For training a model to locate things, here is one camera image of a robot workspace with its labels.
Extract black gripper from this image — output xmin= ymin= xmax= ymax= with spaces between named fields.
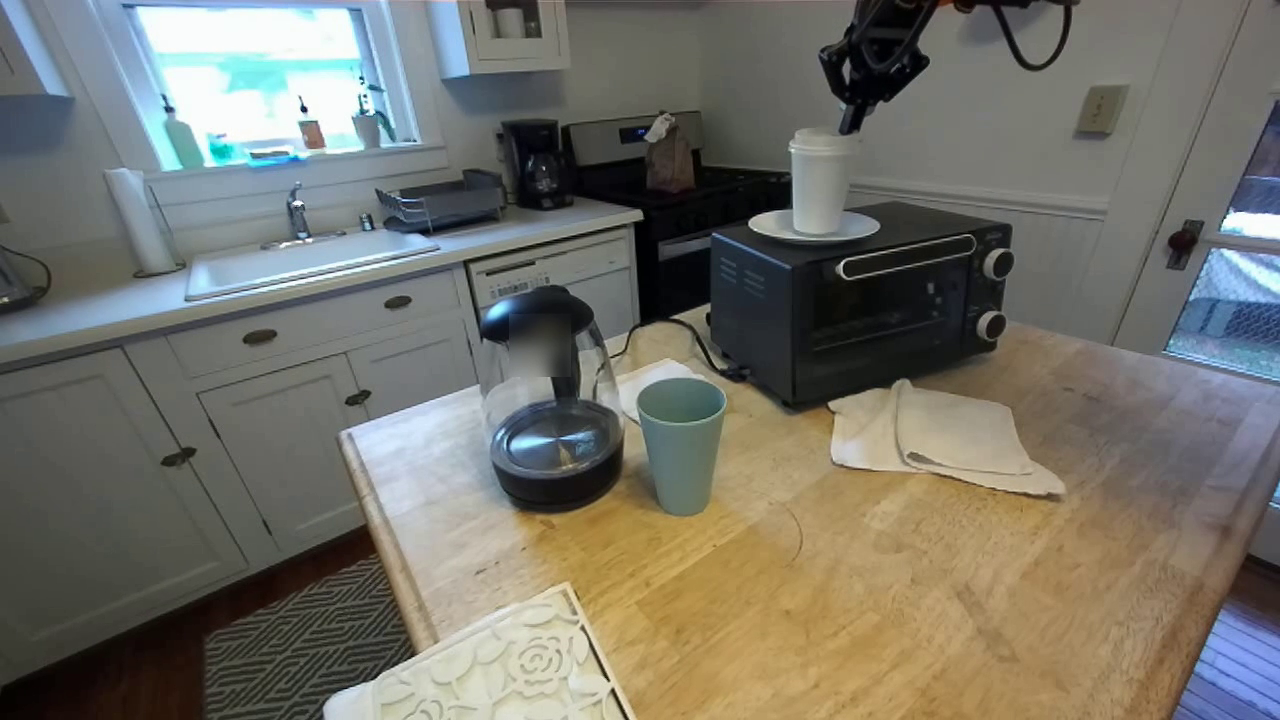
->
xmin=818 ymin=0 xmax=942 ymax=139

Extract white coffee cup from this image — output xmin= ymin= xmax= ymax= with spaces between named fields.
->
xmin=785 ymin=126 xmax=866 ymax=242

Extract white plate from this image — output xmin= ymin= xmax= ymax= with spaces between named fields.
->
xmin=745 ymin=204 xmax=888 ymax=248

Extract black coffee maker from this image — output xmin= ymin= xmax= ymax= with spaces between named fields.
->
xmin=498 ymin=116 xmax=575 ymax=215

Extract teal plastic cup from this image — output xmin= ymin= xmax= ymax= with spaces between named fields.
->
xmin=633 ymin=371 xmax=732 ymax=521

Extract glass coffee carafe black lid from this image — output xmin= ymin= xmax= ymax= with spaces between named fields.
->
xmin=474 ymin=279 xmax=629 ymax=518

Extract brown paper bag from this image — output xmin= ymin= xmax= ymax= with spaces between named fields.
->
xmin=642 ymin=110 xmax=704 ymax=202

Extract black toaster oven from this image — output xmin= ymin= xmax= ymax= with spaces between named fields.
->
xmin=704 ymin=202 xmax=1020 ymax=418

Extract black kitchen stove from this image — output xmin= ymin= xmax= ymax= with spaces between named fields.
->
xmin=561 ymin=110 xmax=796 ymax=327

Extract white dishwasher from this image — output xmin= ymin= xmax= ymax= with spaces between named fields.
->
xmin=466 ymin=224 xmax=644 ymax=353

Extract white paper sheet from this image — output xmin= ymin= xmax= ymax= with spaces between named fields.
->
xmin=613 ymin=357 xmax=714 ymax=425

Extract white cloth towel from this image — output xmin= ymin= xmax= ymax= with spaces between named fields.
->
xmin=826 ymin=378 xmax=1073 ymax=506

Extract white door with glass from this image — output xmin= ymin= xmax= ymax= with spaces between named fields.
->
xmin=1110 ymin=0 xmax=1280 ymax=391

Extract dark door knob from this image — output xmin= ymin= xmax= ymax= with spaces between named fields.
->
xmin=1164 ymin=215 xmax=1208 ymax=276

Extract grey dish rack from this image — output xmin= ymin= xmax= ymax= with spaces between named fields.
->
xmin=373 ymin=166 xmax=513 ymax=242

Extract white spray bottle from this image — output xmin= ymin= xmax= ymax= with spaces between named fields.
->
xmin=350 ymin=73 xmax=400 ymax=155

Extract small brown bottle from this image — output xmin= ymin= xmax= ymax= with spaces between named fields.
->
xmin=292 ymin=92 xmax=334 ymax=155

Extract chrome faucet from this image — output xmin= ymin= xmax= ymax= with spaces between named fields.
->
xmin=280 ymin=180 xmax=321 ymax=248

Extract white kitchen sink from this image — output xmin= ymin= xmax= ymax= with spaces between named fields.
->
xmin=179 ymin=228 xmax=445 ymax=309

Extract green soap bottle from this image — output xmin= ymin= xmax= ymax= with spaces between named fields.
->
xmin=158 ymin=90 xmax=208 ymax=177

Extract white floral trivet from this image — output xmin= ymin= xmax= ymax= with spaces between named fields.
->
xmin=321 ymin=580 xmax=642 ymax=720

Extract white paper towel roll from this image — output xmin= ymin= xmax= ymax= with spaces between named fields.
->
xmin=101 ymin=160 xmax=185 ymax=283

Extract grey patterned floor rug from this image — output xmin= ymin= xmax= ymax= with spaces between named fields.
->
xmin=202 ymin=553 xmax=421 ymax=720

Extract white base cabinets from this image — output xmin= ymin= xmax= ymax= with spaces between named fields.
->
xmin=0 ymin=197 xmax=647 ymax=692

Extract beige light switch plate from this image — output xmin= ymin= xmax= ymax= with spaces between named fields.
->
xmin=1073 ymin=81 xmax=1131 ymax=143

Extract black power cord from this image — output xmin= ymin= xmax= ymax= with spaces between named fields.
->
xmin=662 ymin=309 xmax=754 ymax=391

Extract white wall cabinet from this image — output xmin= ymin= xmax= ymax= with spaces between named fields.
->
xmin=423 ymin=0 xmax=575 ymax=84

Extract window with white frame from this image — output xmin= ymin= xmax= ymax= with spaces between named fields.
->
xmin=85 ymin=0 xmax=451 ymax=184

